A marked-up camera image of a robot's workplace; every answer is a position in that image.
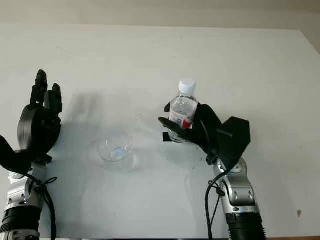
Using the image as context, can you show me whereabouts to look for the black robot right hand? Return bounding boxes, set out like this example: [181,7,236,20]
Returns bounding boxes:
[158,101,226,165]

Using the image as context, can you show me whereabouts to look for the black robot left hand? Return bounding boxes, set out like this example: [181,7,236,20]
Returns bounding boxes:
[16,69,63,164]

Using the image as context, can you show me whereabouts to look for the clear plastic water bottle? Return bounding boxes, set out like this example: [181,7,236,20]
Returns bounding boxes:
[167,78,200,144]

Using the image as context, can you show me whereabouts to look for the clear glass bowl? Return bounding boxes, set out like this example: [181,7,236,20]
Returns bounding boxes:
[97,129,135,174]

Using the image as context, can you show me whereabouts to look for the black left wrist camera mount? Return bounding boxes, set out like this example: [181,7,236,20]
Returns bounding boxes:
[0,134,36,176]

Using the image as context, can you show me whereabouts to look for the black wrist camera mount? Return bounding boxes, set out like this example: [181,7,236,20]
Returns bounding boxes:
[216,116,251,174]
[0,134,36,176]

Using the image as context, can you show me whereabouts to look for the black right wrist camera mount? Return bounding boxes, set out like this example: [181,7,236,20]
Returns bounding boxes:
[216,116,251,174]

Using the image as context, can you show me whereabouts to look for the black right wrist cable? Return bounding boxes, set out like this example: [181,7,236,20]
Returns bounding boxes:
[199,119,235,240]

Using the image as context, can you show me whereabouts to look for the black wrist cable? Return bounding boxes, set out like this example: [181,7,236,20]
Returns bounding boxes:
[29,175,58,240]
[199,119,235,240]

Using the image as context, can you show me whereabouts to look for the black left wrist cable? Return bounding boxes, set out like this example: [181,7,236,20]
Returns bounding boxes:
[29,175,58,240]

